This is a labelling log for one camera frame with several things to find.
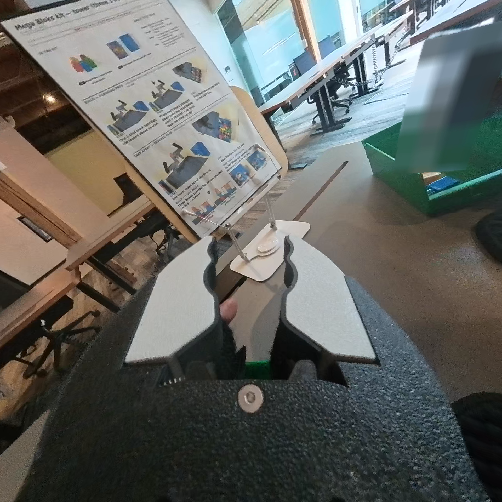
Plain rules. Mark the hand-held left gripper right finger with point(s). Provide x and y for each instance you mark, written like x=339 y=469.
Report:
x=329 y=310

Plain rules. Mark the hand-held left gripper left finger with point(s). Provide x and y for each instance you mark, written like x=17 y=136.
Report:
x=176 y=306

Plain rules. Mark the green plastic bin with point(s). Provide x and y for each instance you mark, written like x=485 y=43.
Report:
x=258 y=370
x=400 y=188

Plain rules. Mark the blue mega block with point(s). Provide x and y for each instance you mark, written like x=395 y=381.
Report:
x=443 y=185

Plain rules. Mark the person's left hand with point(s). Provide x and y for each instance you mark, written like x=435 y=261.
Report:
x=229 y=310

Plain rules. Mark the white poster stand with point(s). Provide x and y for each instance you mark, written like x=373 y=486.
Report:
x=294 y=229

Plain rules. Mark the black office chair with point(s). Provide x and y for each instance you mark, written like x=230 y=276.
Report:
x=59 y=341

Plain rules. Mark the wooden desk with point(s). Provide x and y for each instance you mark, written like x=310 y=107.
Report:
x=47 y=251
x=353 y=51

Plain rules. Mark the instruction poster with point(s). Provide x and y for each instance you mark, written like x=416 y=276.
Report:
x=137 y=117

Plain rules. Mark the blue office chair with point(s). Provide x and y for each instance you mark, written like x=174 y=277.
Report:
x=304 y=62
x=327 y=45

